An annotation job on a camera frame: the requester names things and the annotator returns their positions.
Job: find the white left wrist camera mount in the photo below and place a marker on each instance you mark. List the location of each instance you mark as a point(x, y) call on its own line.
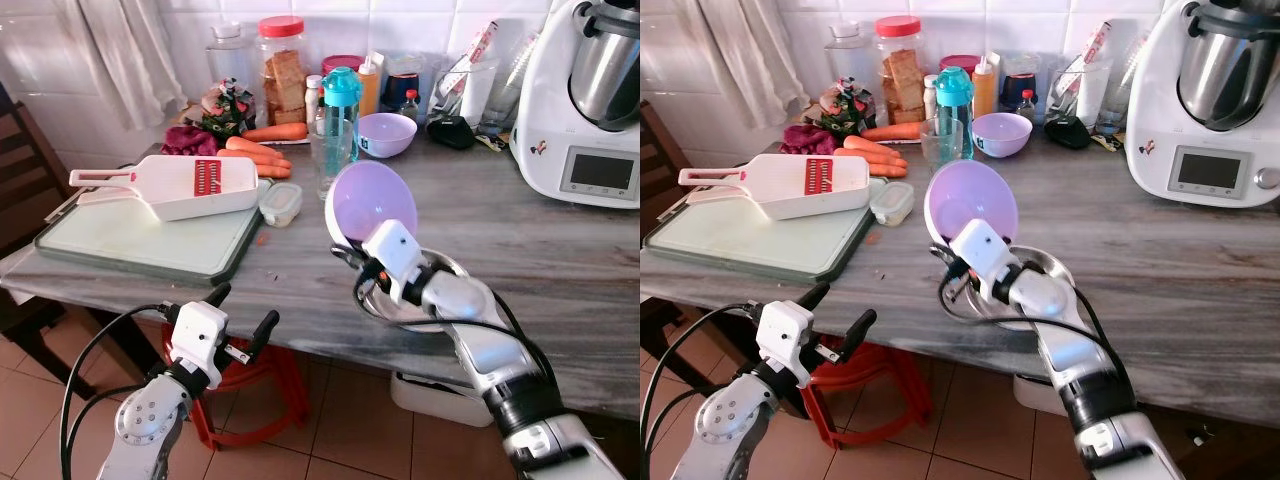
point(197, 335)
point(785, 335)

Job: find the black pouch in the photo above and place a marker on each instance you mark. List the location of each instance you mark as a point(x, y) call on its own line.
point(451, 132)
point(1068, 132)

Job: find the patterned food bag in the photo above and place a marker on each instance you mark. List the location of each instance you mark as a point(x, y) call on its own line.
point(845, 106)
point(225, 108)

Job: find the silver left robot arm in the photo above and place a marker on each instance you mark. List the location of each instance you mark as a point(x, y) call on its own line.
point(140, 425)
point(720, 425)

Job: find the teal lidded water bottle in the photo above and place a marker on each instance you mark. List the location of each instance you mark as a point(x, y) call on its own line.
point(954, 95)
point(341, 95)

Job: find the dark glass container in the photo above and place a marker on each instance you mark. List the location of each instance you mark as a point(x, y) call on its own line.
point(1020, 75)
point(404, 75)

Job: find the clear glass jar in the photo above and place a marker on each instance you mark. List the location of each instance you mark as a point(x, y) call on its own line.
point(848, 55)
point(230, 55)

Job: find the white kitchen food processor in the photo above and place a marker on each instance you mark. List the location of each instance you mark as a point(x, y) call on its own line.
point(560, 110)
point(1170, 110)

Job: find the stainless steel bowl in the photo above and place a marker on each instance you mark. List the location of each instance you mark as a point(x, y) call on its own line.
point(445, 268)
point(1040, 265)

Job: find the dark red cabbage piece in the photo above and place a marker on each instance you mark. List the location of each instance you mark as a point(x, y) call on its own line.
point(188, 141)
point(806, 140)

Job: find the orange squeeze bottle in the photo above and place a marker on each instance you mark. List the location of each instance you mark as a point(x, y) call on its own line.
point(369, 88)
point(984, 88)

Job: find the clear drinking glass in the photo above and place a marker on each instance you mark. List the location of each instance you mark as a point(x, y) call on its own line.
point(330, 150)
point(940, 140)

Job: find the large purple plastic bowl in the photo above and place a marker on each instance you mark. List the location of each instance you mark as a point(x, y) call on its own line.
point(372, 195)
point(968, 195)

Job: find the dark wooden chair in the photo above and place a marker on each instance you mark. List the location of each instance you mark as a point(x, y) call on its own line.
point(25, 165)
point(655, 150)

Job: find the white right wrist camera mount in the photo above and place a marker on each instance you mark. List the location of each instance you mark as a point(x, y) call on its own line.
point(395, 258)
point(985, 255)

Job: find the small clear lidded container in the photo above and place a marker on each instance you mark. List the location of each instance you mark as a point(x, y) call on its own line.
point(281, 203)
point(892, 202)

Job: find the white plastic box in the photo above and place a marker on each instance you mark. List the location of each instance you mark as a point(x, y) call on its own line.
point(1035, 395)
point(440, 400)

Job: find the small red capped bottle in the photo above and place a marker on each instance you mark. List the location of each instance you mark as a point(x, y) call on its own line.
point(410, 106)
point(1026, 106)

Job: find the pink lidded jar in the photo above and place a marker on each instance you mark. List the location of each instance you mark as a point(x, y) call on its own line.
point(958, 62)
point(342, 62)

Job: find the red lidded jar with toast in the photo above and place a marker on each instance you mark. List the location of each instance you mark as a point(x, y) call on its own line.
point(283, 75)
point(899, 75)

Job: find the small purple bowl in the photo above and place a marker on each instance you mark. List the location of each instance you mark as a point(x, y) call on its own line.
point(1002, 135)
point(388, 135)

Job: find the white curtain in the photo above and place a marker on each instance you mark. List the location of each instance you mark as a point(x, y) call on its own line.
point(120, 55)
point(740, 55)

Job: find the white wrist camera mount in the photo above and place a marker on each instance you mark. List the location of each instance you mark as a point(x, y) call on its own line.
point(985, 255)
point(395, 258)
point(785, 335)
point(197, 335)

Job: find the white mandoline slicer red blade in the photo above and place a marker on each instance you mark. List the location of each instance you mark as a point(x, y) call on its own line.
point(175, 185)
point(790, 185)

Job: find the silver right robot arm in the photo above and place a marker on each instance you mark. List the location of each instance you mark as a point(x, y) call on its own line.
point(1080, 345)
point(490, 345)

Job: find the small white bottle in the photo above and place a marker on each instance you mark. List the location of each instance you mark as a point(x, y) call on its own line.
point(930, 98)
point(313, 98)

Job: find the white cutting board dark rim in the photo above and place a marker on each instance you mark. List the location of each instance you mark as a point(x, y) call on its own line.
point(760, 245)
point(140, 245)

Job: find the orange carrot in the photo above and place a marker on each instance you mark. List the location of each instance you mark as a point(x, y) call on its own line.
point(872, 148)
point(892, 131)
point(888, 168)
point(276, 131)
point(255, 149)
point(272, 169)

